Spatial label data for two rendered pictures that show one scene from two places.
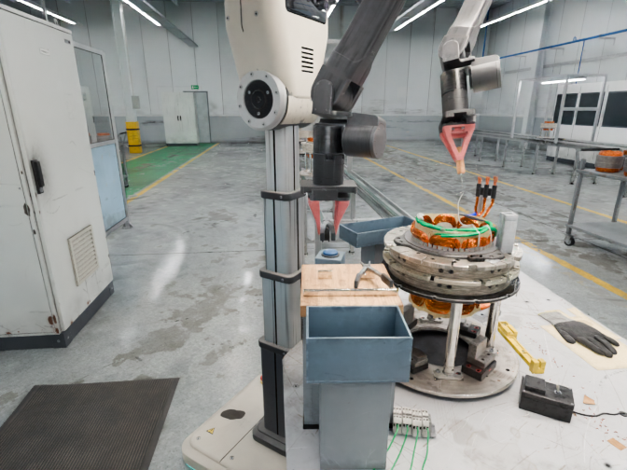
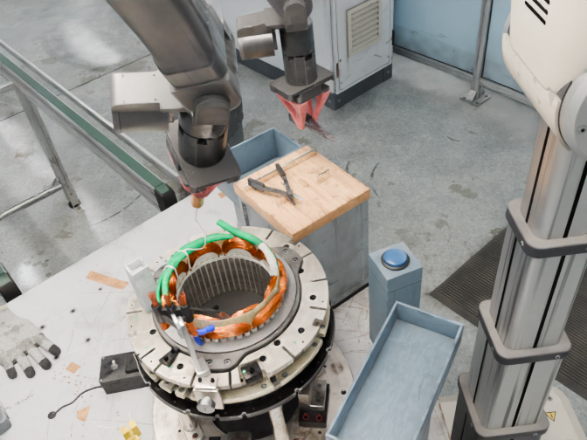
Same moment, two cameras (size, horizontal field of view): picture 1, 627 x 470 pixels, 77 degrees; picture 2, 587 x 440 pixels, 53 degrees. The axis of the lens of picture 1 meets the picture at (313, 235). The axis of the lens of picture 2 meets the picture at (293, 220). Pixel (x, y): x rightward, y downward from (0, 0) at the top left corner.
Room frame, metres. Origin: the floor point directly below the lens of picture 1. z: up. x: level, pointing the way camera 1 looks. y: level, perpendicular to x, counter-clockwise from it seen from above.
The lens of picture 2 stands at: (1.50, -0.55, 1.79)
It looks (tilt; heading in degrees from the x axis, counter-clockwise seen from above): 43 degrees down; 149
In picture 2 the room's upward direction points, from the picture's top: 7 degrees counter-clockwise
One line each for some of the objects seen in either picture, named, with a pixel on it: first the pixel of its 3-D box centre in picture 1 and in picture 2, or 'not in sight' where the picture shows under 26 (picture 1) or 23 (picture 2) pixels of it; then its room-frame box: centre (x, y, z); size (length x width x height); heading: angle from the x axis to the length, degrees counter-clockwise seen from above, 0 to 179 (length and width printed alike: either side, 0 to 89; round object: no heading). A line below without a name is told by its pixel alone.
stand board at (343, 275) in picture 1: (346, 287); (300, 190); (0.74, -0.07, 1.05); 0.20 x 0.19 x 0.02; 1
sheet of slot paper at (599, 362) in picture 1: (584, 334); not in sight; (0.99, -0.79, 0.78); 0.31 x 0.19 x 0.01; 6
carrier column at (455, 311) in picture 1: (452, 337); not in sight; (0.79, -0.32, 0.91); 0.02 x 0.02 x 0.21
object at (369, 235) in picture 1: (380, 266); (397, 425); (1.18, -0.21, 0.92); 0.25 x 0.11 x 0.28; 115
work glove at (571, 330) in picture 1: (578, 330); not in sight; (1.00, -0.77, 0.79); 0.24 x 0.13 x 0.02; 6
